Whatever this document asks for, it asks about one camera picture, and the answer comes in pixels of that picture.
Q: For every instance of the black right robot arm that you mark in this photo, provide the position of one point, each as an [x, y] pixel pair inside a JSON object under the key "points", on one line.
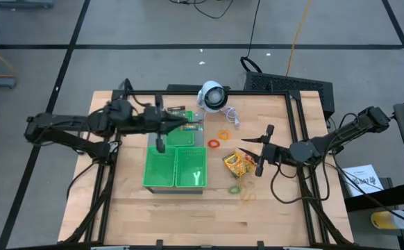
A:
{"points": [[341, 135]]}

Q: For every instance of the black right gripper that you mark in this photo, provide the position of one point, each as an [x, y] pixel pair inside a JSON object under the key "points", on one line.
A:
{"points": [[275, 154]]}

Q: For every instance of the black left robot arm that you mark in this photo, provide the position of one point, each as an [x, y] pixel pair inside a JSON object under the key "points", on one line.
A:
{"points": [[59, 121]]}

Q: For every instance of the green plastic basket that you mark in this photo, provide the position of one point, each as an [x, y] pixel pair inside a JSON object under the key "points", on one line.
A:
{"points": [[158, 170], [188, 163], [181, 139]]}

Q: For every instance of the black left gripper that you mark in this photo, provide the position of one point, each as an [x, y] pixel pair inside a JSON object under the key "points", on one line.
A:
{"points": [[153, 119]]}

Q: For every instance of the white printed paper sheet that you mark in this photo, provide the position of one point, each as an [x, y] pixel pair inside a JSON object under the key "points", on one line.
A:
{"points": [[361, 177]]}

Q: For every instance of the black aluminium table frame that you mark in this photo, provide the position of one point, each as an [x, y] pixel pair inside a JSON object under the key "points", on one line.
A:
{"points": [[257, 92]]}

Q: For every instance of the black table clamp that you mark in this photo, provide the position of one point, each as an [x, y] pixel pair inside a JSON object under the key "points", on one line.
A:
{"points": [[260, 244], [159, 243]]}

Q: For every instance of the green plastic organizer tray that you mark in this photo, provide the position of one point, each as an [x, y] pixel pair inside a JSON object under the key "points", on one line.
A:
{"points": [[174, 190]]}

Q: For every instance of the grey stand base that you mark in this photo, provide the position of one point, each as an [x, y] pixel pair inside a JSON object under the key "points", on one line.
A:
{"points": [[25, 3]]}

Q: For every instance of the yellow white cup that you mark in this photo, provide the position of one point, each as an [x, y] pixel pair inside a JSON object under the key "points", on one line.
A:
{"points": [[386, 220]]}

